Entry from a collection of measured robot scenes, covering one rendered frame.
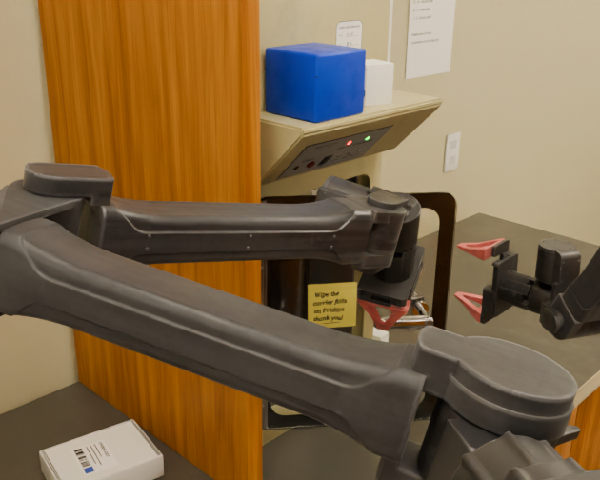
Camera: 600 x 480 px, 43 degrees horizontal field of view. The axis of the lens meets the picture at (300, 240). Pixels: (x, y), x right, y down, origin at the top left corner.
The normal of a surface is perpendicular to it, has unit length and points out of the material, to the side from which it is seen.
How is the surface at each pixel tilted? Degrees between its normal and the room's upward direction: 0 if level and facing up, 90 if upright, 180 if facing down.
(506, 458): 14
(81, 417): 0
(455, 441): 77
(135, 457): 0
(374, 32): 90
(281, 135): 90
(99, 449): 0
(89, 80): 90
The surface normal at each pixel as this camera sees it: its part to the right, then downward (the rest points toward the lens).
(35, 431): 0.01, -0.93
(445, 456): -0.94, -0.12
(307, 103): -0.70, 0.25
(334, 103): 0.72, 0.26
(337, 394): -0.29, 0.22
